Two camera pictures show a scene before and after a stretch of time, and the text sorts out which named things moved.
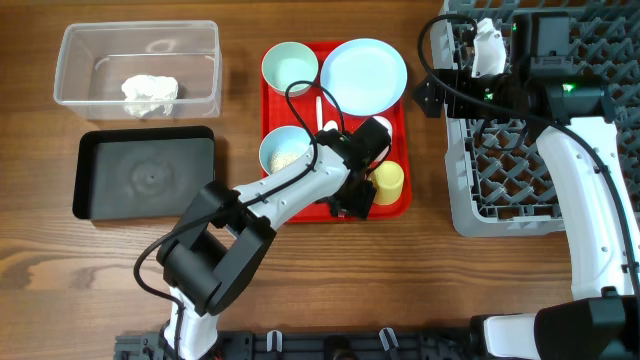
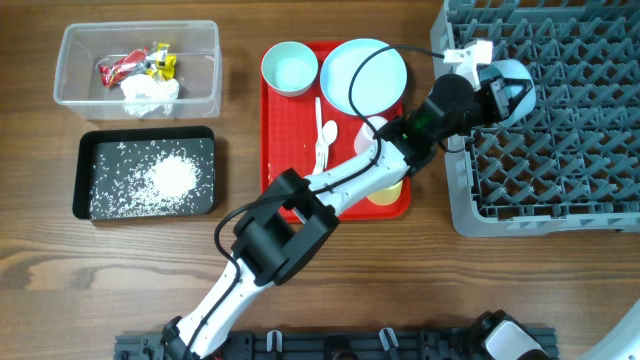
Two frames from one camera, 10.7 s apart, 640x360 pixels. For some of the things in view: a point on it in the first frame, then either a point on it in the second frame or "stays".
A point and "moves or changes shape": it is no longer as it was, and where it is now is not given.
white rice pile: [281, 159] → [150, 179]
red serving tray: [313, 111] stays
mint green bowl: [288, 62] stays
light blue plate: [366, 77] stays
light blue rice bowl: [280, 145] moves or changes shape
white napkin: [145, 94] stays
